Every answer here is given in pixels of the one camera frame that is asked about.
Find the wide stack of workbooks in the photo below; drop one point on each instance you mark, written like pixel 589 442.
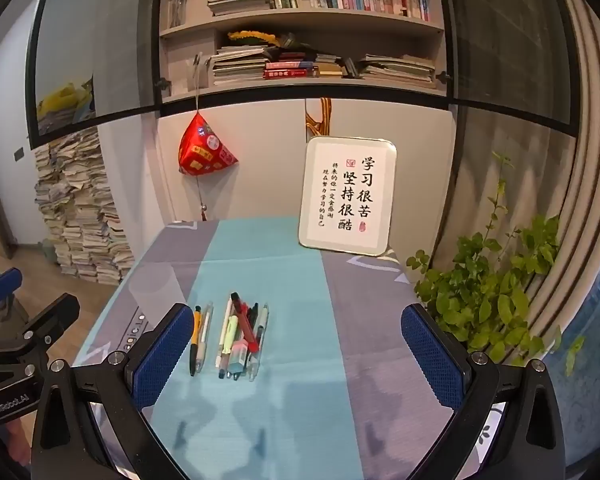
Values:
pixel 240 65

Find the yellow black pen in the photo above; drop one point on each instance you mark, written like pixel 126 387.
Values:
pixel 195 332

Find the green potted plant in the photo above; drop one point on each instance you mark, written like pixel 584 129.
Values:
pixel 480 285

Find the teal grey tablecloth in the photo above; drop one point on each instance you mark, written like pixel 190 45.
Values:
pixel 290 410

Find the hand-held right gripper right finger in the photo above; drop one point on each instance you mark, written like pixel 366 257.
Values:
pixel 432 355

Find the yellow flower garland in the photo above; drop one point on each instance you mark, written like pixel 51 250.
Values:
pixel 252 37

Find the red books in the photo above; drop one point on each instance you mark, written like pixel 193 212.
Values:
pixel 287 71

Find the tall pile of worn books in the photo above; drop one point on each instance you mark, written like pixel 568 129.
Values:
pixel 80 220

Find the bunch of assorted pens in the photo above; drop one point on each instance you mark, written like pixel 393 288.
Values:
pixel 240 330

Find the pale green gel pen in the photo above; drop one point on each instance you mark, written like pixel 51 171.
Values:
pixel 262 317

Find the yellow plush toy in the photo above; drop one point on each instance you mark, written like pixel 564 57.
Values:
pixel 60 100

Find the dark wall switch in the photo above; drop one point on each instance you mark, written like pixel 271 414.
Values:
pixel 19 153

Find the flat grey book stack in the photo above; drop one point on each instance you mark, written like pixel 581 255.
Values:
pixel 240 5

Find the framed calligraphy sign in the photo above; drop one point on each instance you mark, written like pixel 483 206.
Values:
pixel 347 195

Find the red pyramid hanging ornament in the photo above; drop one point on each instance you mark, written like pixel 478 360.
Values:
pixel 202 147

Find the dark glass cabinet door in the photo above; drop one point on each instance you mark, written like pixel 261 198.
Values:
pixel 105 35
pixel 505 35

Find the small stack of books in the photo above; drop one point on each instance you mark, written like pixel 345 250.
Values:
pixel 330 66

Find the gold medal with striped ribbon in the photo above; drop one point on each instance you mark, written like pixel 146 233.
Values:
pixel 320 115

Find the grey wall bookshelf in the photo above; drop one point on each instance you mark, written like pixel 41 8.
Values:
pixel 330 16

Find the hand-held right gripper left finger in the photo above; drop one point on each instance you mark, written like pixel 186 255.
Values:
pixel 162 355

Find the slanted stack of workbooks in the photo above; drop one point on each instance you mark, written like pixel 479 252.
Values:
pixel 395 71

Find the clear glass jars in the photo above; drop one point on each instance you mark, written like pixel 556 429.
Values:
pixel 176 7

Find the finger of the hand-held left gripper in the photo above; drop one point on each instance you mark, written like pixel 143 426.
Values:
pixel 50 317
pixel 0 285

